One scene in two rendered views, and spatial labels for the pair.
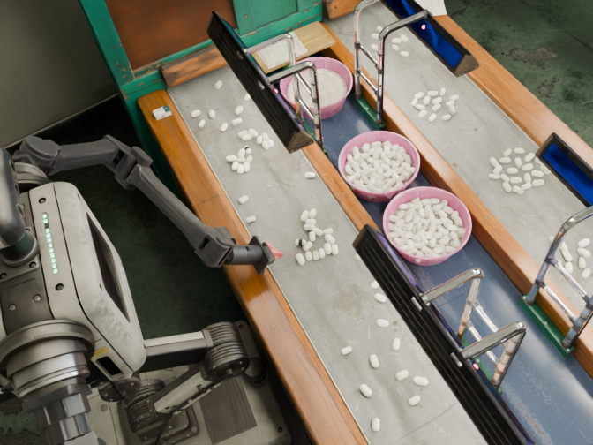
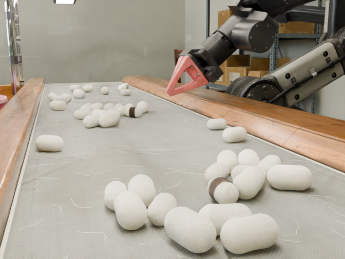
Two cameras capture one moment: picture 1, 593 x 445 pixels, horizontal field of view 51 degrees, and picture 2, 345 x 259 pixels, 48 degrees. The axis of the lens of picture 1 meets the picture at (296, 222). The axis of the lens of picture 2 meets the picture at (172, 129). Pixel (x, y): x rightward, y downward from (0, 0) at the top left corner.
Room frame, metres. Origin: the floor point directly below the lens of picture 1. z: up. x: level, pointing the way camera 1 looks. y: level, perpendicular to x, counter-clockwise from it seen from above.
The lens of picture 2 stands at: (1.75, 0.10, 0.86)
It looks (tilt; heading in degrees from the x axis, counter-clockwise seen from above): 11 degrees down; 182
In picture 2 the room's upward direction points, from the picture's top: straight up
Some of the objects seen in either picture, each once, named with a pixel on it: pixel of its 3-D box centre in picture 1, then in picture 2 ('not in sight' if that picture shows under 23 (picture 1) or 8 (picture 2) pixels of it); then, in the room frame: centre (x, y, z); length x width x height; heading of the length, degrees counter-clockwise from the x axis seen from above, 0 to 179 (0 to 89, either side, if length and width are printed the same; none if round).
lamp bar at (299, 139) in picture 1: (254, 75); not in sight; (1.46, 0.05, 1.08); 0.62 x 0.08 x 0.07; 19
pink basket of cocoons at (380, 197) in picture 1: (379, 169); not in sight; (1.30, -0.30, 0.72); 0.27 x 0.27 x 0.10
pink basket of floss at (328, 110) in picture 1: (317, 91); not in sight; (1.71, -0.16, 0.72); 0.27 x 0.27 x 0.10
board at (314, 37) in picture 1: (288, 48); not in sight; (1.92, -0.09, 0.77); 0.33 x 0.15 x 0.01; 109
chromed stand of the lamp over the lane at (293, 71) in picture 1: (284, 107); not in sight; (1.48, -0.03, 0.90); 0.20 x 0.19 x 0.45; 19
